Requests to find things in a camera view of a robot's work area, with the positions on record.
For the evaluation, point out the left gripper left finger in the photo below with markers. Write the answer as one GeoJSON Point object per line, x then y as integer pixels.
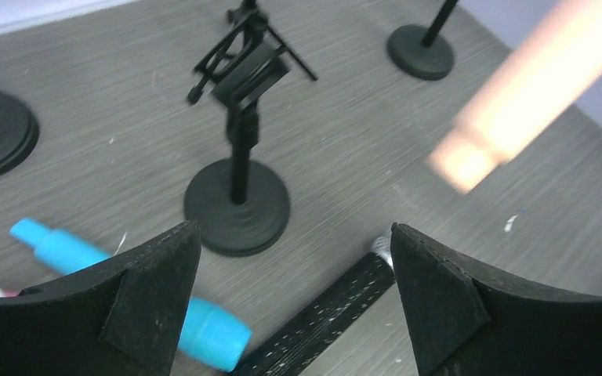
{"type": "Point", "coordinates": [122, 316]}

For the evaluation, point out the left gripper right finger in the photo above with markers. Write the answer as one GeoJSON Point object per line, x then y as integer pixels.
{"type": "Point", "coordinates": [465, 317]}

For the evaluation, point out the beige microphone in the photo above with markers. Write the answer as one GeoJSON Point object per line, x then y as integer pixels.
{"type": "Point", "coordinates": [559, 60]}

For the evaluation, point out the black tripod shock mount stand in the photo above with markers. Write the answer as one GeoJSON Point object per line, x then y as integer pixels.
{"type": "Point", "coordinates": [249, 41]}

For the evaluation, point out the blue toy microphone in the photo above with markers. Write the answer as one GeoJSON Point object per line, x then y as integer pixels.
{"type": "Point", "coordinates": [210, 334]}

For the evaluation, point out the black glitter microphone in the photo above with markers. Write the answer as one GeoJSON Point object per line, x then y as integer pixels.
{"type": "Point", "coordinates": [291, 349]}

